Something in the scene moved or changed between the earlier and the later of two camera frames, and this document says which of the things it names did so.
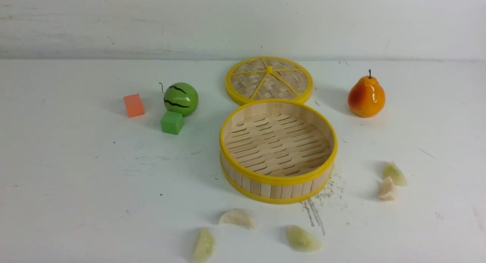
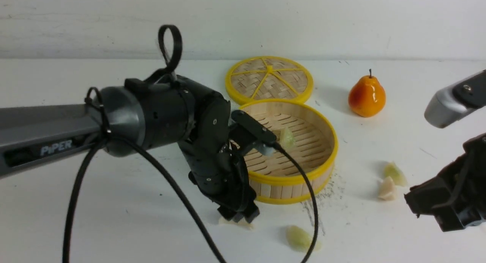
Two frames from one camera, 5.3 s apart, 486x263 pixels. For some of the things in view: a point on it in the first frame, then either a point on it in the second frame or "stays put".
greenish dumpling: (301, 241) stays put
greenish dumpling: (391, 170) stays put
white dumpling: (388, 192) stays put
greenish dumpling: (204, 246) → (287, 139)
